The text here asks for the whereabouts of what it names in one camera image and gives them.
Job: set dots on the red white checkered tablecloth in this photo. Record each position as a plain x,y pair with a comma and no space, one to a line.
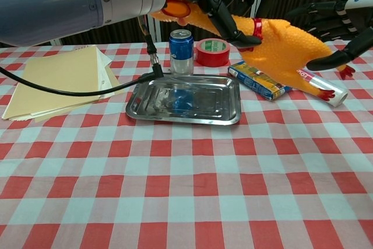
204,187

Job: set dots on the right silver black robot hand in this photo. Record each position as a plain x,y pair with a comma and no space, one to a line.
329,17

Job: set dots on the blue yellow flat package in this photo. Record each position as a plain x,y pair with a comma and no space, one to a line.
253,81

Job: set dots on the white partition frame post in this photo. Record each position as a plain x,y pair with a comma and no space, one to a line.
156,31
257,1

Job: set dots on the red tape roll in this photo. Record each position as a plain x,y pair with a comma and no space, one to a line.
209,58

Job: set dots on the beige paper folder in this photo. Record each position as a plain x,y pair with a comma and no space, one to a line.
116,81
58,71

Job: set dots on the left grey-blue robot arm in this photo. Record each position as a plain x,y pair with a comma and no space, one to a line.
58,1

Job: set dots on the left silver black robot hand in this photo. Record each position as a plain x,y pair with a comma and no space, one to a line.
224,18

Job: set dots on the yellow rubber chicken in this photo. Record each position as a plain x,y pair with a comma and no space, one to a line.
277,47

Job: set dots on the shiny metal tray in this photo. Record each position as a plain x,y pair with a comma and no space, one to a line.
204,100

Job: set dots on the blue soda can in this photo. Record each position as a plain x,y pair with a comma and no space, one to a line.
181,50

